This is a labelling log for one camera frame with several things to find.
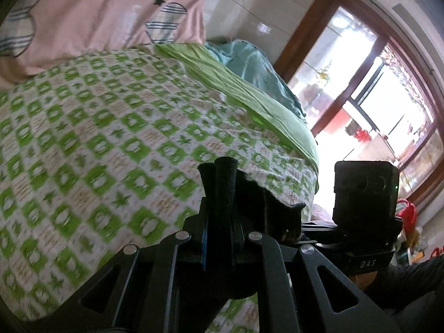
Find black pants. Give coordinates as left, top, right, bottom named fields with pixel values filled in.
left=198, top=157, right=306, bottom=299

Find person's dark sleeve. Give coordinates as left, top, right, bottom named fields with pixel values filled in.
left=364, top=256, right=443, bottom=332

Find red bag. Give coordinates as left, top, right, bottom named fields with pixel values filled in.
left=396, top=198, right=417, bottom=232

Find green checkered bed sheet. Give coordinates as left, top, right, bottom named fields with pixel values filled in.
left=1, top=44, right=318, bottom=321

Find wooden framed window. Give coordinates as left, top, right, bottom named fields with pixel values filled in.
left=275, top=0, right=443, bottom=212

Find teal quilt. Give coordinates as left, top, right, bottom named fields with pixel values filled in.
left=205, top=39, right=306, bottom=123

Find pink heart-print duvet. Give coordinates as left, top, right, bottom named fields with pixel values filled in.
left=1, top=0, right=205, bottom=89

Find black camera box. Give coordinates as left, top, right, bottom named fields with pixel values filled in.
left=333, top=161, right=400, bottom=226

